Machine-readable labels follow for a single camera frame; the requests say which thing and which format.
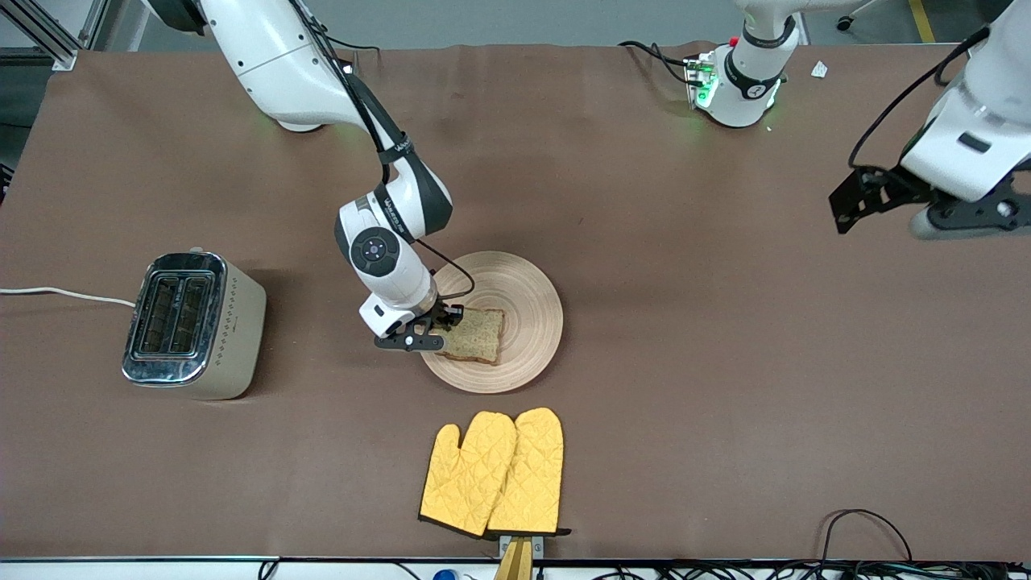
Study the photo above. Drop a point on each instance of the round wooden plate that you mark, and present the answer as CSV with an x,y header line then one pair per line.
x,y
523,298

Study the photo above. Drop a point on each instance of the aluminium frame profile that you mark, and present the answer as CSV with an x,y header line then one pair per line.
x,y
56,44

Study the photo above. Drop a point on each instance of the small white paper scrap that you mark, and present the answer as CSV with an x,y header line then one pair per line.
x,y
819,69

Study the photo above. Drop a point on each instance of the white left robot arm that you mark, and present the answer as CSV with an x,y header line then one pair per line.
x,y
979,105

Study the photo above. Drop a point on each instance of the yellow quilted oven mitt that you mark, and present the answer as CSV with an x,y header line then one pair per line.
x,y
536,467
467,475

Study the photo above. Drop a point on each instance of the brown bread slice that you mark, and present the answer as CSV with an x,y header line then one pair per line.
x,y
482,337

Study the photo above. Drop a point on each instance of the black caster wheel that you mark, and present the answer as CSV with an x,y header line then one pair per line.
x,y
844,23

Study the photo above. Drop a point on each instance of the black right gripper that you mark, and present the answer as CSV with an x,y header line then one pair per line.
x,y
440,312

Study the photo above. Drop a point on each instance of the wooden clamp with metal bracket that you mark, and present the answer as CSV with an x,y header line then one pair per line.
x,y
515,560

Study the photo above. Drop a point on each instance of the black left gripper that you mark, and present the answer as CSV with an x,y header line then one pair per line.
x,y
891,184

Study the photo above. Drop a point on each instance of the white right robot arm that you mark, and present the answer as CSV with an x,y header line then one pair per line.
x,y
274,56

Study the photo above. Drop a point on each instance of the cream and chrome toaster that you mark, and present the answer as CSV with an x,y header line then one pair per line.
x,y
229,338

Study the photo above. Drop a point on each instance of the brown table cover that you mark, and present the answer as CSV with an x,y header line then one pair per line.
x,y
685,282

